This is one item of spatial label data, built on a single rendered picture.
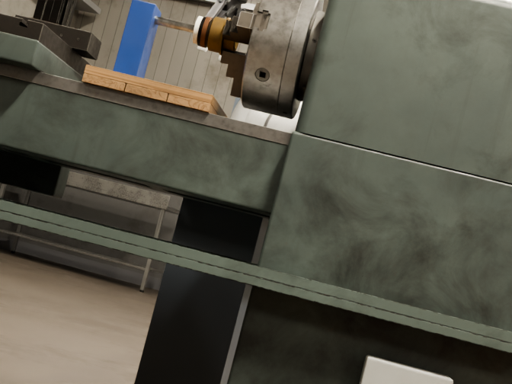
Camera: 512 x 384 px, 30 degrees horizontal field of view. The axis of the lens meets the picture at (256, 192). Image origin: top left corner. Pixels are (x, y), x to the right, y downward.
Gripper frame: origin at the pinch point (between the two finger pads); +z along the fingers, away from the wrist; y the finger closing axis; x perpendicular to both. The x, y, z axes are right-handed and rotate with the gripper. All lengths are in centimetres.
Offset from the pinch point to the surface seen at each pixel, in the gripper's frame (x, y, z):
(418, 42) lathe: -73, -45, -14
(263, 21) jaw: -38, -50, -7
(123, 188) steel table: 344, 533, 111
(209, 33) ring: -22.3, -44.0, -0.5
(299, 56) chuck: -48, -47, -2
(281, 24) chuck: -42, -49, -8
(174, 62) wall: 405, 635, -23
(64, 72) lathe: 7, -52, 21
